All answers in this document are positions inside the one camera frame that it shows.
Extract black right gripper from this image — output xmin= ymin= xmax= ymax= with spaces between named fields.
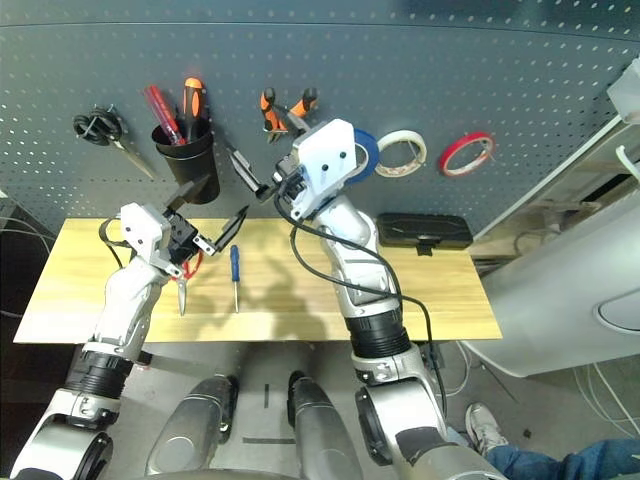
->
xmin=229 ymin=112 xmax=311 ymax=214

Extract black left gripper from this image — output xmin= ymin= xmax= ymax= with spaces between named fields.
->
xmin=159 ymin=174 xmax=250 ymax=266

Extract orange black long-nose pliers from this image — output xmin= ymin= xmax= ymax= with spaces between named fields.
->
xmin=259 ymin=87 xmax=319 ymax=145

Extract blue handled screwdriver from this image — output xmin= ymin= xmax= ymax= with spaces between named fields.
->
xmin=228 ymin=244 xmax=242 ymax=314

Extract red handled scissors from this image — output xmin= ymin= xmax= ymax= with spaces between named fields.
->
xmin=172 ymin=249 xmax=205 ymax=317

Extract blue tape roll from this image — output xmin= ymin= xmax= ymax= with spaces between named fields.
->
xmin=352 ymin=128 xmax=381 ymax=186

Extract dark grey metal pegboard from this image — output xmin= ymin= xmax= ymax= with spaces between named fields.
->
xmin=0 ymin=0 xmax=640 ymax=236

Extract black plastic tool cup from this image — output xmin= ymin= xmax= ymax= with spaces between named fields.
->
xmin=151 ymin=117 xmax=221 ymax=205

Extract white tape roll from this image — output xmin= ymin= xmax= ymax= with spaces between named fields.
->
xmin=374 ymin=129 xmax=429 ymax=179

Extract black plastic tool case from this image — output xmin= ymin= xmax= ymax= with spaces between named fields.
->
xmin=375 ymin=212 xmax=474 ymax=257

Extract red tape roll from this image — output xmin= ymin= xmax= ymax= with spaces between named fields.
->
xmin=439 ymin=131 xmax=496 ymax=178

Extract silver robot left leg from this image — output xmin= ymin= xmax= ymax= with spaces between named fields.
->
xmin=144 ymin=374 xmax=240 ymax=476

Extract silver robot leg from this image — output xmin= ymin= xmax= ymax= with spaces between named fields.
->
xmin=144 ymin=374 xmax=240 ymax=476
xmin=287 ymin=370 xmax=364 ymax=480

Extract silver robot right leg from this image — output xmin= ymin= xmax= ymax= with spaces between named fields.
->
xmin=287 ymin=370 xmax=364 ymax=480

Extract large white machine housing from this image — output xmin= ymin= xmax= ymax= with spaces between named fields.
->
xmin=459 ymin=199 xmax=640 ymax=379

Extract white sneaker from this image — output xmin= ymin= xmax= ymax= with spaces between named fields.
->
xmin=464 ymin=402 xmax=509 ymax=456

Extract clear plastic bin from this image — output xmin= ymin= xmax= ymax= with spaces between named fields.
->
xmin=606 ymin=54 xmax=640 ymax=126

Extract blue jeans leg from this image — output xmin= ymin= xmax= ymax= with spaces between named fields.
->
xmin=484 ymin=437 xmax=640 ymax=480

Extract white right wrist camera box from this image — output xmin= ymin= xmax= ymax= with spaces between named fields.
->
xmin=292 ymin=119 xmax=357 ymax=221

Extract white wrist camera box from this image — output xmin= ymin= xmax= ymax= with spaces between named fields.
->
xmin=292 ymin=119 xmax=357 ymax=221
xmin=119 ymin=202 xmax=174 ymax=274

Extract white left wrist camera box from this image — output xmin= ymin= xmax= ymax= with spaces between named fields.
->
xmin=119 ymin=202 xmax=174 ymax=274

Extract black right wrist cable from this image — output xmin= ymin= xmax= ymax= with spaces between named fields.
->
xmin=273 ymin=184 xmax=449 ymax=416

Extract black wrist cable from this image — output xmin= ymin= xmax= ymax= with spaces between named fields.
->
xmin=98 ymin=217 xmax=131 ymax=271
xmin=273 ymin=184 xmax=449 ymax=416

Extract orange black handled screwdriver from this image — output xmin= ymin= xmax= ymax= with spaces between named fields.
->
xmin=175 ymin=76 xmax=210 ymax=142

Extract black handled scissors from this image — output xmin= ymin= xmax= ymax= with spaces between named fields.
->
xmin=72 ymin=104 xmax=157 ymax=180

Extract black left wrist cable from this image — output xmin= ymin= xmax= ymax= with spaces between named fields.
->
xmin=98 ymin=217 xmax=131 ymax=271

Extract red transparent handled screwdriver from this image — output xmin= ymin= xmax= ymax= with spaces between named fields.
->
xmin=143 ymin=84 xmax=187 ymax=146

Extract white metal rack frame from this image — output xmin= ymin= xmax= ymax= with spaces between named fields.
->
xmin=472 ymin=114 xmax=640 ymax=236

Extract white floor cables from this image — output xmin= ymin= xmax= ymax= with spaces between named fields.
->
xmin=569 ymin=362 xmax=640 ymax=436

